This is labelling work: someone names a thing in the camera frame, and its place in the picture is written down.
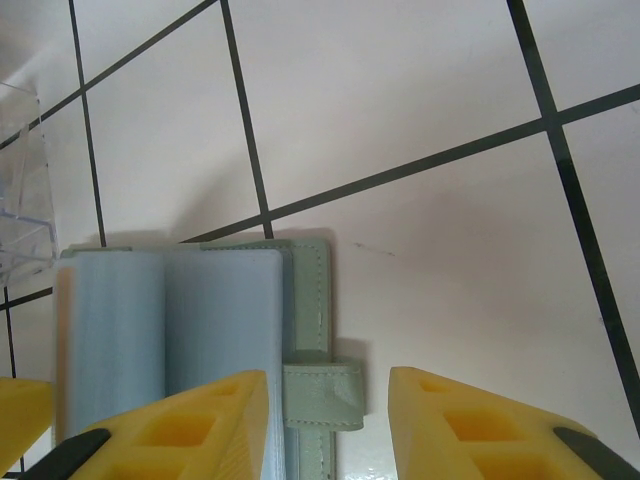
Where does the green leather card holder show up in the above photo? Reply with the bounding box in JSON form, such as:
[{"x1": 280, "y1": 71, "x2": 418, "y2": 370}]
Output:
[{"x1": 58, "y1": 237, "x2": 369, "y2": 480}]

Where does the clear acrylic card organizer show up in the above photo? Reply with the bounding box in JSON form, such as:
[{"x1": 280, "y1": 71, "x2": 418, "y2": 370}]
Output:
[{"x1": 0, "y1": 82, "x2": 56, "y2": 289}]

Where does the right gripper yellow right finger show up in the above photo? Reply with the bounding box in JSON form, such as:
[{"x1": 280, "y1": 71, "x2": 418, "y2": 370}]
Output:
[{"x1": 389, "y1": 366, "x2": 626, "y2": 480}]

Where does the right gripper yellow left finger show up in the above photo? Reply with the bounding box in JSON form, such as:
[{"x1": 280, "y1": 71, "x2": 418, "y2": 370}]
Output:
[{"x1": 29, "y1": 369, "x2": 271, "y2": 480}]

